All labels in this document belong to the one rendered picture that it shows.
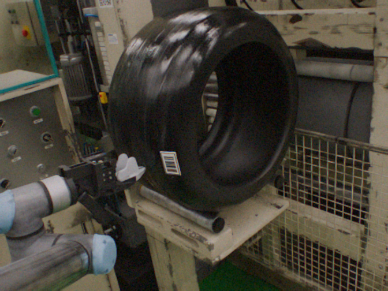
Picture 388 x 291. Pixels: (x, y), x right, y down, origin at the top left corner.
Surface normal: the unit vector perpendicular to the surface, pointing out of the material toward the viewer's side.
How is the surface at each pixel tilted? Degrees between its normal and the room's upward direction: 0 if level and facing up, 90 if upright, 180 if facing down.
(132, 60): 47
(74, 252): 52
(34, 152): 90
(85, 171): 90
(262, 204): 0
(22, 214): 86
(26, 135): 90
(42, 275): 68
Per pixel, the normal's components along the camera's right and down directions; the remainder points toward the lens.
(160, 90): -0.48, -0.06
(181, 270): 0.69, 0.22
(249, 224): -0.13, -0.90
